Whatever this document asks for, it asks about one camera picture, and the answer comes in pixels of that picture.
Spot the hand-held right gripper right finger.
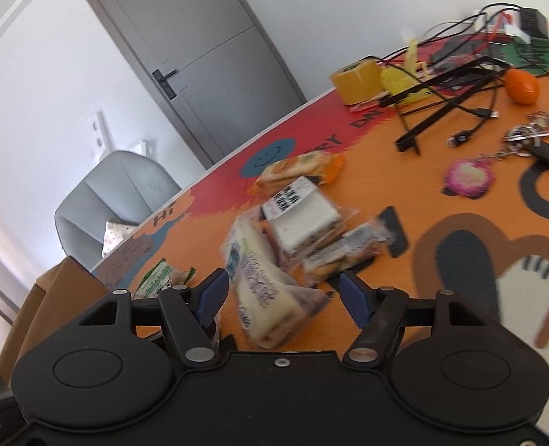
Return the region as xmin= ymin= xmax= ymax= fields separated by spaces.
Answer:
xmin=339 ymin=272 xmax=500 ymax=365

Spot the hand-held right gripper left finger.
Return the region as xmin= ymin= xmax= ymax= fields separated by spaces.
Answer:
xmin=77 ymin=268 xmax=231 ymax=365

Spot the white bread packet green print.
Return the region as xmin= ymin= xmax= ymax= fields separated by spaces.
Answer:
xmin=223 ymin=216 xmax=328 ymax=350

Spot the white sandwich packet black label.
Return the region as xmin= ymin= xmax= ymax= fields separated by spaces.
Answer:
xmin=260 ymin=177 xmax=345 ymax=258

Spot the brown cardboard box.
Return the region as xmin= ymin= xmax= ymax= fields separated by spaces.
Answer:
xmin=0 ymin=258 xmax=112 ymax=375

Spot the orange cracker packet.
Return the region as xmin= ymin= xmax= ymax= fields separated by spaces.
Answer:
xmin=253 ymin=153 xmax=347 ymax=196

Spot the small dark snack packet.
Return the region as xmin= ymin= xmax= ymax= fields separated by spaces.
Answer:
xmin=302 ymin=216 xmax=396 ymax=284

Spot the green white snack packet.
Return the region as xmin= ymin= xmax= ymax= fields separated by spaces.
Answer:
xmin=132 ymin=260 xmax=197 ymax=300

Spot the white dotted pillow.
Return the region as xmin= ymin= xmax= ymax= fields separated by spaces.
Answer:
xmin=101 ymin=220 xmax=138 ymax=258

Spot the grey upholstered chair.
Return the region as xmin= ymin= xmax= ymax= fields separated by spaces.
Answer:
xmin=54 ymin=150 xmax=182 ymax=270

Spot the black folding stand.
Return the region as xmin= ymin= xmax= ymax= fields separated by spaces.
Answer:
xmin=381 ymin=56 xmax=510 ymax=154

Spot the white foam board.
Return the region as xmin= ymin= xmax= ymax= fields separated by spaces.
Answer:
xmin=77 ymin=109 xmax=117 ymax=154

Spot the yellow tape roll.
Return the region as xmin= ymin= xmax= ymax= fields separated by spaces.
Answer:
xmin=330 ymin=56 xmax=387 ymax=107

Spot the yellow plastic packet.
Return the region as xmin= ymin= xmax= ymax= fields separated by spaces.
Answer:
xmin=379 ymin=39 xmax=435 ymax=103

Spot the bunch of keys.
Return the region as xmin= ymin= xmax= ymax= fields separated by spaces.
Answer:
xmin=502 ymin=111 xmax=549 ymax=165

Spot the grey door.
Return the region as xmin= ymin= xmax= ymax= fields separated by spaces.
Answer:
xmin=80 ymin=0 xmax=307 ymax=170

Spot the orange fruit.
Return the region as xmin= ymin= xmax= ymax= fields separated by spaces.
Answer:
xmin=504 ymin=69 xmax=540 ymax=105

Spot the white power strip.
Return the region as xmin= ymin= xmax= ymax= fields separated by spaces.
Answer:
xmin=472 ymin=7 xmax=549 ymax=40

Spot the black charger adapter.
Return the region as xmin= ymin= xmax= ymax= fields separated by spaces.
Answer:
xmin=518 ymin=8 xmax=549 ymax=38

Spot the pink keychain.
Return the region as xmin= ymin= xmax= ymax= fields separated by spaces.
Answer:
xmin=443 ymin=158 xmax=495 ymax=200

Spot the black usb cable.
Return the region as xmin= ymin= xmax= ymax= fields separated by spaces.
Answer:
xmin=446 ymin=79 xmax=500 ymax=147

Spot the black door handle lock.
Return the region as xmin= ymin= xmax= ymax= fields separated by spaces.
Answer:
xmin=152 ymin=69 xmax=188 ymax=99

